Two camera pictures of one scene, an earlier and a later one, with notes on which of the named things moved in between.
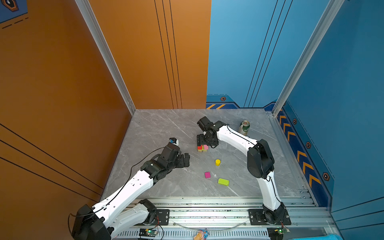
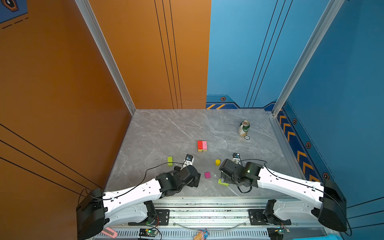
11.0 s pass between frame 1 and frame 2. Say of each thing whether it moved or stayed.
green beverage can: stayed
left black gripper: moved
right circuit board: stayed
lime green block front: stayed
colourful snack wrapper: stayed
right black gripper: moved
